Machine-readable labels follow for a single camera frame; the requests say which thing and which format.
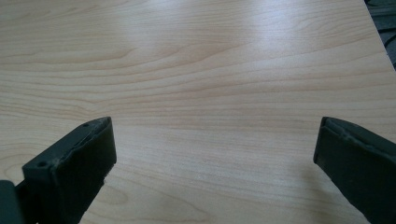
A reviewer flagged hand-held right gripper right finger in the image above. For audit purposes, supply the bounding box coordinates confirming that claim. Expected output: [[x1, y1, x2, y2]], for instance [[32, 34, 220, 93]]
[[313, 116, 396, 224]]

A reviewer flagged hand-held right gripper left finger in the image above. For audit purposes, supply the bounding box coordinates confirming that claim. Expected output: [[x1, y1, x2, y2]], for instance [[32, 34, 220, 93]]
[[21, 116, 118, 224]]

